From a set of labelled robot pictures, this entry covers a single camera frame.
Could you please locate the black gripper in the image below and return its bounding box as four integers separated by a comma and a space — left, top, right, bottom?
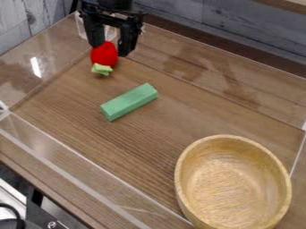
79, 0, 143, 57

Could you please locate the red plush radish toy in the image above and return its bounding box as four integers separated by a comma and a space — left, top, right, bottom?
91, 41, 119, 76

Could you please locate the green rectangular block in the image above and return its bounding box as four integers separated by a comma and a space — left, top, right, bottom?
100, 83, 157, 122

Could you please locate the wooden bowl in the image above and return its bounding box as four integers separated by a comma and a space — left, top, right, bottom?
175, 134, 291, 229

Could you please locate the clear acrylic tray wall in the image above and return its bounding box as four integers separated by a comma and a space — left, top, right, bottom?
0, 17, 306, 229

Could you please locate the black table leg bracket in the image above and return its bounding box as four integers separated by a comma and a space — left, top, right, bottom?
25, 187, 69, 229

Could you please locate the black cable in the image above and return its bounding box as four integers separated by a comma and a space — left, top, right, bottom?
0, 202, 28, 229

